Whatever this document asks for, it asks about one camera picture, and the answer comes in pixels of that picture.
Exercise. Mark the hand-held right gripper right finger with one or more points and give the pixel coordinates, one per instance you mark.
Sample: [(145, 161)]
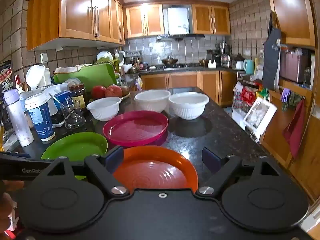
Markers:
[(211, 158)]

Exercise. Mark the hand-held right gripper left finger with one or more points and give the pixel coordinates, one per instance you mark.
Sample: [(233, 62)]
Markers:
[(113, 158)]

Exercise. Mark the pink-red plastic plate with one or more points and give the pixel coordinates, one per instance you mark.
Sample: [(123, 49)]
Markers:
[(136, 128)]

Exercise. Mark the green plastic plate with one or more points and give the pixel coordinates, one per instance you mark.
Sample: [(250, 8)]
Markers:
[(75, 146)]

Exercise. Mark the orange plastic plate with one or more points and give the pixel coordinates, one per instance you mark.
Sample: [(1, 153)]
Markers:
[(155, 170)]

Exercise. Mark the small white ribbed bowl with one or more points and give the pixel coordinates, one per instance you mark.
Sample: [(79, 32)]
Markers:
[(103, 110)]

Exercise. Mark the lavender lid water bottle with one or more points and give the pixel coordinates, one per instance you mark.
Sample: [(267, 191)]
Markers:
[(18, 120)]

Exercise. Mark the blue paper cup white lid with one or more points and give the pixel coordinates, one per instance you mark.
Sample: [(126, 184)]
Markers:
[(41, 120)]

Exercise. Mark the clear glass cup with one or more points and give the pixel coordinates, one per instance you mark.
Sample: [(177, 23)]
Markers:
[(72, 118)]

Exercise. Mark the fruit tray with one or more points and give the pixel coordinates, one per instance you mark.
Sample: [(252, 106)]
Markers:
[(125, 97)]

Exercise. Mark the white picture box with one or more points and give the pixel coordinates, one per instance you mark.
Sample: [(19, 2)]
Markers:
[(260, 116)]

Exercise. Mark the red apple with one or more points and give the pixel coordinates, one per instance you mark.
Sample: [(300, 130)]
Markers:
[(113, 91), (98, 92)]

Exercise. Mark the brown kiwi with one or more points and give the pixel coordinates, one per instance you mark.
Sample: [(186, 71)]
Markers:
[(125, 91)]

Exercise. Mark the dark sauce jar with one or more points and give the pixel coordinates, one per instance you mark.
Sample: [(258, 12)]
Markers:
[(78, 96)]

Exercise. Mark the red snack bag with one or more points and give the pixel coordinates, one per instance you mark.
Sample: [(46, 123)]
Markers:
[(248, 96)]

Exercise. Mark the blue tissue box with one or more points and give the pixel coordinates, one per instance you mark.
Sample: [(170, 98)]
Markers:
[(62, 100)]

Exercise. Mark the metal spoon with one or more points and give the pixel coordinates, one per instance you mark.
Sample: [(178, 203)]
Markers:
[(56, 100)]

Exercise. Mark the wooden base cabinets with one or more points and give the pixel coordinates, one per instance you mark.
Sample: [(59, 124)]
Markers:
[(185, 80)]

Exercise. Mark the green cutting board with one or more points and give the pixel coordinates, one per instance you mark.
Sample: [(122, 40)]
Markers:
[(87, 76)]

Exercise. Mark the red cloth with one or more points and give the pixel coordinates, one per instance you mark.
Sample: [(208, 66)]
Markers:
[(296, 130)]

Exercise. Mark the black printed bag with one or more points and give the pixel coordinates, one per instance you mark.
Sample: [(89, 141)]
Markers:
[(6, 80)]

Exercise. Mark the white foam container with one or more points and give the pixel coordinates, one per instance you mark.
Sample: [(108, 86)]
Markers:
[(36, 76)]

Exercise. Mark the purple rubber gloves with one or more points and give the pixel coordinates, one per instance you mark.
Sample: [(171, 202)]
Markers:
[(285, 95)]

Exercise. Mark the teal kettle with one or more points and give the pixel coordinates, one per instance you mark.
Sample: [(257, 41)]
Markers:
[(248, 67)]

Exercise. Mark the black coffee machine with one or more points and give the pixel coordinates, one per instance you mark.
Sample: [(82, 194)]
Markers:
[(214, 58)]

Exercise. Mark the dishes in rack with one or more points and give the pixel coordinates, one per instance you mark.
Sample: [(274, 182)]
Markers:
[(104, 56)]

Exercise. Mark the wok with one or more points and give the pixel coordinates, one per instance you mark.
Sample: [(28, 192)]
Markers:
[(169, 61)]

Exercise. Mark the dark apron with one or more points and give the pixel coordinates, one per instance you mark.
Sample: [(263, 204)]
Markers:
[(271, 60)]

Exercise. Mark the range hood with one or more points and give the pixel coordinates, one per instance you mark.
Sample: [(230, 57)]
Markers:
[(185, 36)]

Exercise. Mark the white water heater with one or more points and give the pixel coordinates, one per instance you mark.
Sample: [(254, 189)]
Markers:
[(178, 20)]

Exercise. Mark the white wall socket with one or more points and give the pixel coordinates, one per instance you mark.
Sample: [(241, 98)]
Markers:
[(43, 58)]

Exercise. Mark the long wooden wall cabinet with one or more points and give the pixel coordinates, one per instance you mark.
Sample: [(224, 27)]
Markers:
[(75, 10)]

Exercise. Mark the tall wooden wall cabinet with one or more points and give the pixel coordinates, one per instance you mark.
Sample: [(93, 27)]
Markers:
[(291, 10)]

